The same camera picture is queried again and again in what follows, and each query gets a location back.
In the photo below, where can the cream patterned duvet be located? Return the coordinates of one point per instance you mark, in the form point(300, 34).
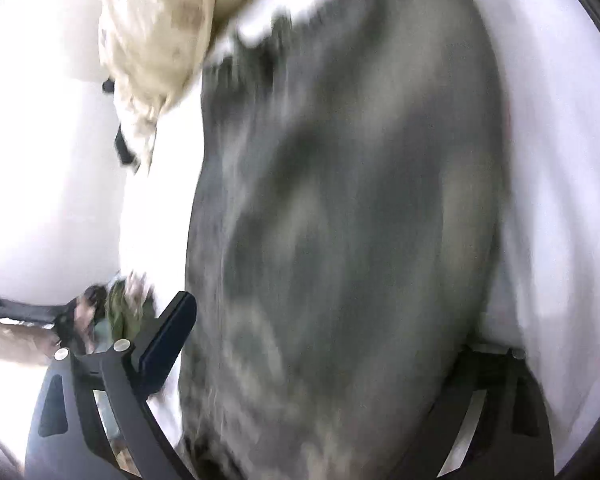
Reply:
point(150, 35)

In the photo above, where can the pile of dark clothes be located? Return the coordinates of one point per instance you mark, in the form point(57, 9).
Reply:
point(87, 310)

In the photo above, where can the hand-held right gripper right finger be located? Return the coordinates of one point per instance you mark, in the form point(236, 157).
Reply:
point(525, 400)

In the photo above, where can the bed with white floral sheet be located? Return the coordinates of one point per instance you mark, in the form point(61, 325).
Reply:
point(555, 185)

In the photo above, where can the dark curtain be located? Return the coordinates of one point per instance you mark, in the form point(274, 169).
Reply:
point(15, 307)

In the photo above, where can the black clothing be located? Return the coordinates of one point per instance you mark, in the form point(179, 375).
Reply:
point(124, 150)

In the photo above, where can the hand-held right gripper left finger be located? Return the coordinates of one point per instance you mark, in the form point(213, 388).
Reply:
point(167, 332)

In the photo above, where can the folded green pants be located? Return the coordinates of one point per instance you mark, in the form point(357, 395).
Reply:
point(122, 310)

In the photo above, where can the camouflage pants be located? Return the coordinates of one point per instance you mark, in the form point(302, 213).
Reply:
point(340, 210)

